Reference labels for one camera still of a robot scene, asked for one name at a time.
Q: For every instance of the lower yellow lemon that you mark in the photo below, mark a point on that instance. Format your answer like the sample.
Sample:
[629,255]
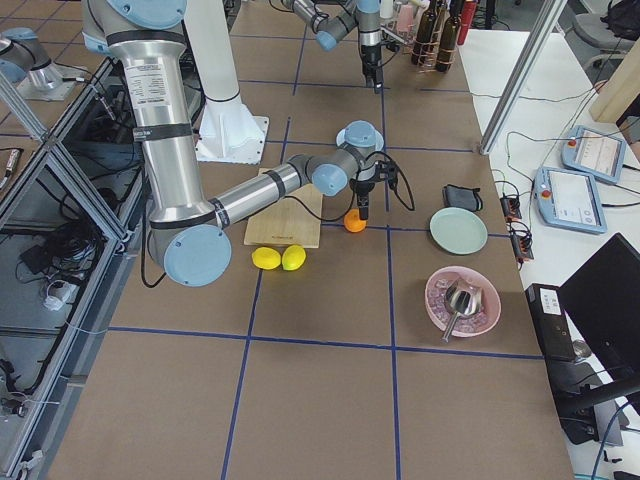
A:
[293,257]

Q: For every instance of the bamboo cutting board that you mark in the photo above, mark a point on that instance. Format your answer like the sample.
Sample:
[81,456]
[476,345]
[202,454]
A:
[284,223]

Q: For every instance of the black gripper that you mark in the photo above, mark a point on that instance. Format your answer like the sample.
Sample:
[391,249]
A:
[361,189]
[371,56]

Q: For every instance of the near teach pendant tablet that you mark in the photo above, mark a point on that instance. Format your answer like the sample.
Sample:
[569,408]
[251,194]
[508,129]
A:
[569,199]

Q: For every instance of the copper wire bottle rack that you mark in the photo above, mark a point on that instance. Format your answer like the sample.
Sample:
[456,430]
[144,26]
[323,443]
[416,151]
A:
[434,48]

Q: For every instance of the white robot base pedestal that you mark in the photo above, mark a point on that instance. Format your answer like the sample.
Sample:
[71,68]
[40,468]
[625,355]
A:
[228,131]

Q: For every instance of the red cylinder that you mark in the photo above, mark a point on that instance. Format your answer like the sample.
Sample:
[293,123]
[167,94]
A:
[467,14]

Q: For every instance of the aluminium frame post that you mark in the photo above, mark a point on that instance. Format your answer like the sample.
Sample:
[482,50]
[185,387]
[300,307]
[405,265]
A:
[542,28]

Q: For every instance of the pink plastic cup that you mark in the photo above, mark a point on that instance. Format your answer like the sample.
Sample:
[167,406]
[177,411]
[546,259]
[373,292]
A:
[405,18]

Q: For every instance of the clear ice cubes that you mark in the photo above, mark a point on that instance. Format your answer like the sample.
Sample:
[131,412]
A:
[437,307]

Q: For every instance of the black desktop box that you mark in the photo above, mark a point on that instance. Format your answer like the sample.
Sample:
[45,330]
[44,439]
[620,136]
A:
[550,322]

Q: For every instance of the upper yellow lemon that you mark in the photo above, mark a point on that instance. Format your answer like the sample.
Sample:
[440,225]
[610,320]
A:
[266,258]

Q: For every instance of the pink bowl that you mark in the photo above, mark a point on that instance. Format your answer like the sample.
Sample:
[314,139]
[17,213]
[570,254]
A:
[492,300]

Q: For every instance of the folded dark grey cloth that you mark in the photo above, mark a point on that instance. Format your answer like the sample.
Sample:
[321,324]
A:
[462,197]

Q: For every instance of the light green plate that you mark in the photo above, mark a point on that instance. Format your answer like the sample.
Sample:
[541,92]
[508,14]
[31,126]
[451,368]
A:
[458,231]

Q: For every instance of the dark wine bottle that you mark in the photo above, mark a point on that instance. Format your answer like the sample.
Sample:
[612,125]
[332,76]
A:
[423,44]
[449,37]

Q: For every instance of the teach pendant tablet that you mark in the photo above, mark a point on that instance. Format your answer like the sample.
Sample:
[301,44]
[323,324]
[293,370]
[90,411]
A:
[569,199]
[594,152]

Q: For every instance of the far teach pendant tablet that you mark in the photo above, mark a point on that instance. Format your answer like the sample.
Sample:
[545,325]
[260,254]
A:
[594,152]

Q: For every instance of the metal ice scoop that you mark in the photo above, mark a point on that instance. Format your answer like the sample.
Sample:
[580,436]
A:
[462,300]

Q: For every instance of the orange mandarin fruit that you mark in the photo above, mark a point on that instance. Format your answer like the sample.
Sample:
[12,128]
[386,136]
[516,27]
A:
[353,223]

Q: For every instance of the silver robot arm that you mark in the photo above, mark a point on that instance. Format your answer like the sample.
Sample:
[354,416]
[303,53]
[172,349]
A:
[182,83]
[362,15]

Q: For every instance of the yellow lemon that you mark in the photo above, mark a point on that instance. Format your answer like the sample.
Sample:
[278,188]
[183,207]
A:
[266,258]
[293,257]

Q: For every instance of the black computer monitor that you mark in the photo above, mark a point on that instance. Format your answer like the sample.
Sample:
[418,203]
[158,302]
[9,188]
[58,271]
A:
[602,300]

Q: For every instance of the dark wine bottle upper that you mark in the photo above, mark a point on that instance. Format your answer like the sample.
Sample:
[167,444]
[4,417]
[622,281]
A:
[449,37]

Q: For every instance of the dark wine bottle lower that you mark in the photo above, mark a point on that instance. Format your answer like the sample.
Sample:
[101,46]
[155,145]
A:
[423,44]

